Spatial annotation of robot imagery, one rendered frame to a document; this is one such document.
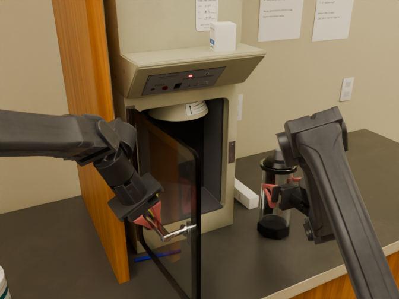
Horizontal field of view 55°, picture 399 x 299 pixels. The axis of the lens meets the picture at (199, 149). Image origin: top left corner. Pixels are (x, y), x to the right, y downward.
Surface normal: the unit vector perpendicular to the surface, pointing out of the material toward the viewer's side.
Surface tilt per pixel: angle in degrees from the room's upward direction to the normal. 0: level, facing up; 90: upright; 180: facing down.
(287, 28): 90
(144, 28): 90
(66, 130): 62
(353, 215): 45
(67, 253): 0
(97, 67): 90
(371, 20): 90
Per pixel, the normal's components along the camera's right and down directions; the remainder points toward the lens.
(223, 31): 0.21, 0.41
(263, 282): 0.00, -0.90
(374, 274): -0.27, -0.36
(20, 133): 0.89, -0.30
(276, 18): 0.45, 0.38
